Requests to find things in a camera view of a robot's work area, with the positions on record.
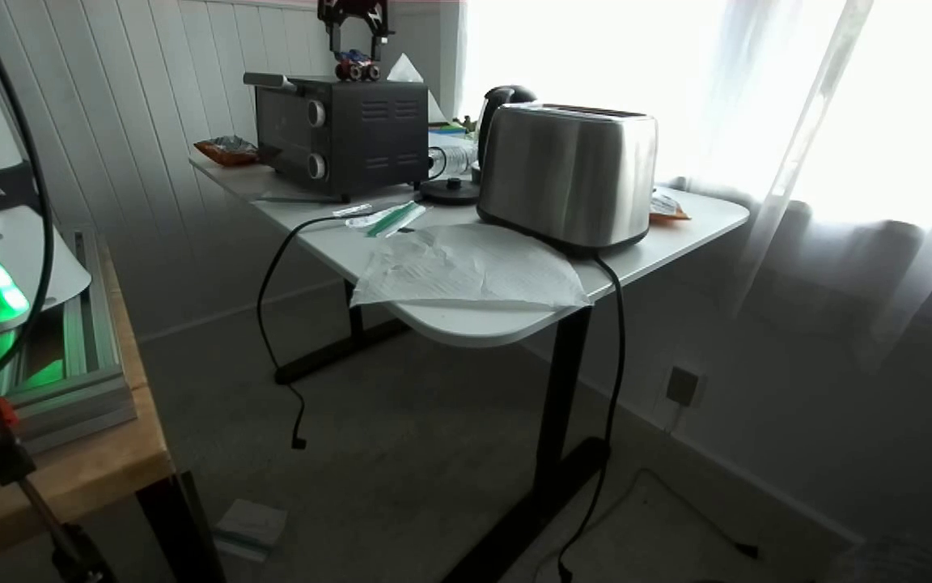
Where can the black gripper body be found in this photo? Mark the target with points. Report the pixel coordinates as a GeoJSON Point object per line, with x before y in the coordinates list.
{"type": "Point", "coordinates": [355, 12]}

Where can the black toaster oven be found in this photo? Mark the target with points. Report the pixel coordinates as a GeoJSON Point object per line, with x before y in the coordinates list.
{"type": "Point", "coordinates": [363, 134]}

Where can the silver two-slot toaster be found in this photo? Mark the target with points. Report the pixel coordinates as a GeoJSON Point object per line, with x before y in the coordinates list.
{"type": "Point", "coordinates": [568, 172]}

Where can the brown flat dish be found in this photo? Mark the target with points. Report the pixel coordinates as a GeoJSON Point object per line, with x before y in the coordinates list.
{"type": "Point", "coordinates": [227, 151]}

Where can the black round kettle base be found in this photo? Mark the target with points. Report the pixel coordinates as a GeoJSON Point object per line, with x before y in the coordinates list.
{"type": "Point", "coordinates": [450, 192]}

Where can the clear zip bag green strip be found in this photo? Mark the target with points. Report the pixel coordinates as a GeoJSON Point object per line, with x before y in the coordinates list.
{"type": "Point", "coordinates": [389, 217]}

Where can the sheer white curtain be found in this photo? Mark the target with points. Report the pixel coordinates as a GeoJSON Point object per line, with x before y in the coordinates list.
{"type": "Point", "coordinates": [866, 131]}

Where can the grey flat floor pad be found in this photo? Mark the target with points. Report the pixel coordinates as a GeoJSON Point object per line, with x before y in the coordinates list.
{"type": "Point", "coordinates": [250, 526]}

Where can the wooden workbench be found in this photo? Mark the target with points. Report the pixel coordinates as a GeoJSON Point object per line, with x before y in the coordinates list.
{"type": "Point", "coordinates": [88, 474]}

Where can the black table leg frame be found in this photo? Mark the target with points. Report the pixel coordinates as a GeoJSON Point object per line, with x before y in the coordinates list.
{"type": "Point", "coordinates": [556, 433]}

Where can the dark wall socket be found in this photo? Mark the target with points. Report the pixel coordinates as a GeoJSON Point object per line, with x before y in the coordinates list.
{"type": "Point", "coordinates": [684, 388]}

